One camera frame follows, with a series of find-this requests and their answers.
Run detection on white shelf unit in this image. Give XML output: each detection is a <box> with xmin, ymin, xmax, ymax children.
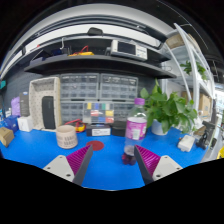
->
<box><xmin>161</xmin><ymin>22</ymin><xmax>217</xmax><ymax>118</ymax></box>

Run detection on dark grey desk shelf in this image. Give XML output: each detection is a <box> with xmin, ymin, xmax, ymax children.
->
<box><xmin>1</xmin><ymin>13</ymin><xmax>178</xmax><ymax>80</ymax></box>

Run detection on clear bottle with purple label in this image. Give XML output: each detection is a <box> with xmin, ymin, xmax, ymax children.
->
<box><xmin>121</xmin><ymin>97</ymin><xmax>148</xmax><ymax>167</ymax></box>

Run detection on black rectangular speaker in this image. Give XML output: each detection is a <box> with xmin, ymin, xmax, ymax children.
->
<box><xmin>41</xmin><ymin>95</ymin><xmax>56</xmax><ymax>130</ymax></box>

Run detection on small white box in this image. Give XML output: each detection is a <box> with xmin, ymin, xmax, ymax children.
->
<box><xmin>17</xmin><ymin>115</ymin><xmax>34</xmax><ymax>133</ymax></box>

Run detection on blue box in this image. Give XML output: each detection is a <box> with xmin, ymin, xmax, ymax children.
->
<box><xmin>3</xmin><ymin>114</ymin><xmax>20</xmax><ymax>133</ymax></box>

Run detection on white oscilloscope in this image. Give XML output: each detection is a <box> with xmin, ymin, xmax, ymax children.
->
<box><xmin>109</xmin><ymin>39</ymin><xmax>149</xmax><ymax>62</ymax></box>

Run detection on grey parts drawer cabinet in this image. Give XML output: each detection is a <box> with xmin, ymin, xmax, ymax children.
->
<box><xmin>60</xmin><ymin>100</ymin><xmax>86</xmax><ymax>124</ymax></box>
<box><xmin>99</xmin><ymin>73</ymin><xmax>139</xmax><ymax>102</ymax></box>
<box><xmin>59</xmin><ymin>73</ymin><xmax>100</xmax><ymax>101</ymax></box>
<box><xmin>113</xmin><ymin>101</ymin><xmax>136</xmax><ymax>123</ymax></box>

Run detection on flat round red coaster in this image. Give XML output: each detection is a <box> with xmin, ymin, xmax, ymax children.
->
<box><xmin>85</xmin><ymin>140</ymin><xmax>105</xmax><ymax>152</ymax></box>

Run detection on black box with white label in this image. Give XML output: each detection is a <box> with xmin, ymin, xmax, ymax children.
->
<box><xmin>85</xmin><ymin>123</ymin><xmax>112</xmax><ymax>138</ymax></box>

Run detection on purple bag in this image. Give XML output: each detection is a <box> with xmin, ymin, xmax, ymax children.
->
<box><xmin>10</xmin><ymin>96</ymin><xmax>22</xmax><ymax>118</ymax></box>

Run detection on beige patterned cup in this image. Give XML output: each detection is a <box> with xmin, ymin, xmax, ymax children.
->
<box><xmin>55</xmin><ymin>124</ymin><xmax>79</xmax><ymax>150</ymax></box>

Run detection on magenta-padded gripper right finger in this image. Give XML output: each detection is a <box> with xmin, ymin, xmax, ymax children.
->
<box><xmin>133</xmin><ymin>144</ymin><xmax>184</xmax><ymax>186</ymax></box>

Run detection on small cardboard box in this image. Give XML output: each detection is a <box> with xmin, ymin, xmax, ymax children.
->
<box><xmin>0</xmin><ymin>126</ymin><xmax>15</xmax><ymax>148</ymax></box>

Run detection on green potted plant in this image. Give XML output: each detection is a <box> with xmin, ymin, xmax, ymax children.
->
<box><xmin>139</xmin><ymin>78</ymin><xmax>199</xmax><ymax>137</ymax></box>

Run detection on dark grey box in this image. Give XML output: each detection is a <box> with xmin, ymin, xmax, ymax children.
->
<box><xmin>19</xmin><ymin>91</ymin><xmax>31</xmax><ymax>118</ymax></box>

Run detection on red and yellow cables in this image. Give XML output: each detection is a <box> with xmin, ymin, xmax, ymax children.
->
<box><xmin>68</xmin><ymin>45</ymin><xmax>95</xmax><ymax>58</ymax></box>

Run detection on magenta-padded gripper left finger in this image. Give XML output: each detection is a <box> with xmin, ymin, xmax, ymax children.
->
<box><xmin>42</xmin><ymin>143</ymin><xmax>95</xmax><ymax>187</ymax></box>

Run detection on small black box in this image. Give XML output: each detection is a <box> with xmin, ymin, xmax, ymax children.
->
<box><xmin>110</xmin><ymin>120</ymin><xmax>128</xmax><ymax>138</ymax></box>

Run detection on black desk device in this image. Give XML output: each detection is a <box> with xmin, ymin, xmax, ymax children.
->
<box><xmin>195</xmin><ymin>120</ymin><xmax>216</xmax><ymax>150</ymax></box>

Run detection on black rounded device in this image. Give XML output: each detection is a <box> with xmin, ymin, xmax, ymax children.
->
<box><xmin>87</xmin><ymin>27</ymin><xmax>104</xmax><ymax>37</ymax></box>

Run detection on white power adapter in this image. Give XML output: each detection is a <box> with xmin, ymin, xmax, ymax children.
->
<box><xmin>177</xmin><ymin>134</ymin><xmax>196</xmax><ymax>153</ymax></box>

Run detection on yellow multimeter with red leads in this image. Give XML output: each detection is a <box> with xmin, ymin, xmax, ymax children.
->
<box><xmin>64</xmin><ymin>118</ymin><xmax>87</xmax><ymax>134</ymax></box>

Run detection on white perforated basket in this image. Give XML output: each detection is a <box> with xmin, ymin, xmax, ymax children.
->
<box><xmin>28</xmin><ymin>76</ymin><xmax>63</xmax><ymax>132</ymax></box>

